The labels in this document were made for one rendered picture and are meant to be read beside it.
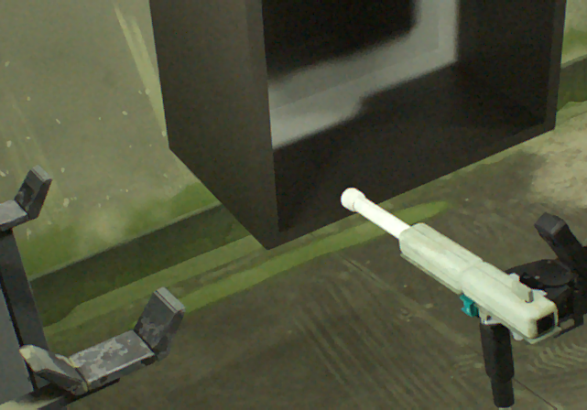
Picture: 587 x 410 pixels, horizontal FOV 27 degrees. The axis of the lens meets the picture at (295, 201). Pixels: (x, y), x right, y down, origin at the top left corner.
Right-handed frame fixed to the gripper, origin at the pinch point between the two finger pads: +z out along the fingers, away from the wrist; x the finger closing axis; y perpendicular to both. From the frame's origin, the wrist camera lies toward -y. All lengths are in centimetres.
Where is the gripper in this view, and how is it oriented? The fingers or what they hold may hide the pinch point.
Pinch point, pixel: (483, 307)
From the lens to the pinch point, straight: 167.0
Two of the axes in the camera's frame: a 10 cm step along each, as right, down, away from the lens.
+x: -4.8, -3.5, 8.0
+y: 1.5, 8.7, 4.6
